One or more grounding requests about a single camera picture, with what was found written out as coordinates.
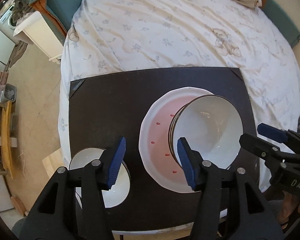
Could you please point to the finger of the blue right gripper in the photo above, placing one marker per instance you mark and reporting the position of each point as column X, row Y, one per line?
column 262, row 148
column 272, row 133

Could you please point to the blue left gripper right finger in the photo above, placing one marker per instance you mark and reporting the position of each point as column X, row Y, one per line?
column 188, row 162

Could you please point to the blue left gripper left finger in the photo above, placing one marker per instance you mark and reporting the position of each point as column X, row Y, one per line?
column 114, row 160

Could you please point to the small white bowl dark rim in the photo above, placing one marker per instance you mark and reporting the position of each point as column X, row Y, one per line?
column 119, row 191

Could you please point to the large pink strawberry plate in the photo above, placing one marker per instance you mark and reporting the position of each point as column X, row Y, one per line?
column 153, row 140

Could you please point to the plain white bowl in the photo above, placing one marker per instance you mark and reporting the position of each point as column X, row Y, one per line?
column 212, row 126

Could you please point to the person's right hand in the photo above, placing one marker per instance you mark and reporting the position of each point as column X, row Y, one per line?
column 289, row 205

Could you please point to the grey waste bin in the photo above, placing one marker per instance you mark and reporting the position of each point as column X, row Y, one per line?
column 9, row 93

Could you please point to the white floral bed sheet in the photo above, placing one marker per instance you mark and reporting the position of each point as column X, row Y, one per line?
column 110, row 36

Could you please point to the brown floor rug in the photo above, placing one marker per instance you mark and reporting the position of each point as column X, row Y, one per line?
column 17, row 52

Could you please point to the white nightstand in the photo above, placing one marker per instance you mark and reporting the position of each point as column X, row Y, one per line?
column 33, row 29

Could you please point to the white washing machine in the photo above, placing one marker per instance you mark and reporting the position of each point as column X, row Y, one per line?
column 7, row 26

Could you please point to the teal bed frame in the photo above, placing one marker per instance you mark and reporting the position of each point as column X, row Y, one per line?
column 58, row 16

